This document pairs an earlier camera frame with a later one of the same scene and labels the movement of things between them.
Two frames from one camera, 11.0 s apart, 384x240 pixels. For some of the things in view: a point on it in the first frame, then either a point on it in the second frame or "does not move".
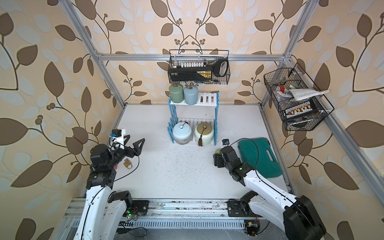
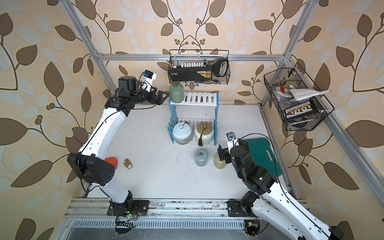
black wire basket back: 196,66 does not move
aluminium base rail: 173,209 does not move
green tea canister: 176,91 does not move
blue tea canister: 191,95 → 201,157
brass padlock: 127,163 does not move
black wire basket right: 300,104 does not move
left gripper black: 131,153 → 156,100
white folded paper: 299,94 does not move
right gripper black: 218,160 → 224,152
